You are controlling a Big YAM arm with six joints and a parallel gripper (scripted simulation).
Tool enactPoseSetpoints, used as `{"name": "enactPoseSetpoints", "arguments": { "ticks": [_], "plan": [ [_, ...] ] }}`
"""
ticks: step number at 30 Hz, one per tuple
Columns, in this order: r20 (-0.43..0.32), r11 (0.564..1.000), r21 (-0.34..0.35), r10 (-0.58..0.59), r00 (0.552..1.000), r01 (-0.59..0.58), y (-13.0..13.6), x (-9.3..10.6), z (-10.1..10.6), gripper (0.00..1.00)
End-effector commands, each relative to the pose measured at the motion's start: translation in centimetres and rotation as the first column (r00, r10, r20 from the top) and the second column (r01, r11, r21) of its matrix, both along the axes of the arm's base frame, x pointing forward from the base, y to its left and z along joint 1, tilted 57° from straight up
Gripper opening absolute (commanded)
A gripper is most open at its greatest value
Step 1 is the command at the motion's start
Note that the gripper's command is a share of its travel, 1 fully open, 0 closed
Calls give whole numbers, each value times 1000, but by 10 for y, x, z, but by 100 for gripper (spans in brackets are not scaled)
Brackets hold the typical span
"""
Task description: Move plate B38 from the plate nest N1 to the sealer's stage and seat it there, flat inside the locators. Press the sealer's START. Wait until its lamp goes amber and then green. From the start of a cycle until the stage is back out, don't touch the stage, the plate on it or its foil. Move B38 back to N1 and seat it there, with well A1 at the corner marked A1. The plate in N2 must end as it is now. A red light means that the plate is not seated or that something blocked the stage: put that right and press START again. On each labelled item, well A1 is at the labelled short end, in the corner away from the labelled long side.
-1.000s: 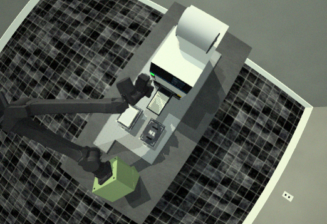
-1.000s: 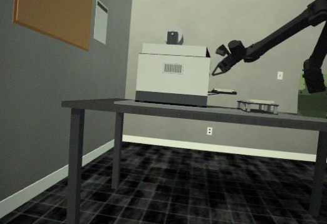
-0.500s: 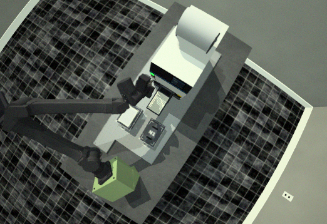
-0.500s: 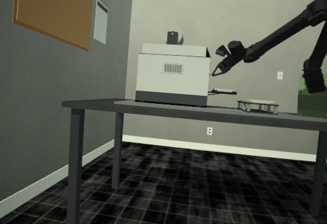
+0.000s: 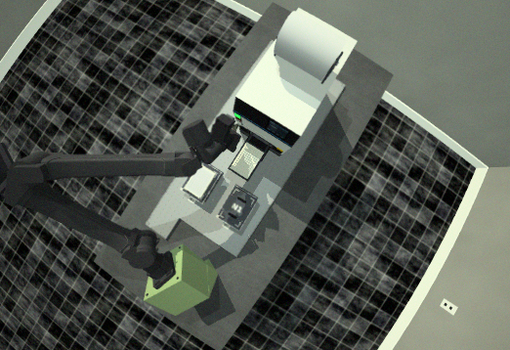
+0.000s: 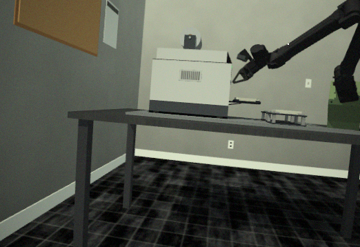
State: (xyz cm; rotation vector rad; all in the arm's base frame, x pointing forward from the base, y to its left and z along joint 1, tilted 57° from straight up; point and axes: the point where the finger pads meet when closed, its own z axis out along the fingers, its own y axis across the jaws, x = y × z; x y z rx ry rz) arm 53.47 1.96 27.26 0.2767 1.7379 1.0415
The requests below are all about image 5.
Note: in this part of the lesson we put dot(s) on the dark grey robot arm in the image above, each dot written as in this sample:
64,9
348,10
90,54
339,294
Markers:
136,246

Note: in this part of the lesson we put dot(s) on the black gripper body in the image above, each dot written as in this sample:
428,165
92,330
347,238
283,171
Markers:
236,140

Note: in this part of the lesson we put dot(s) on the white cylinder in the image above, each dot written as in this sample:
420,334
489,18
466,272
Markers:
308,45

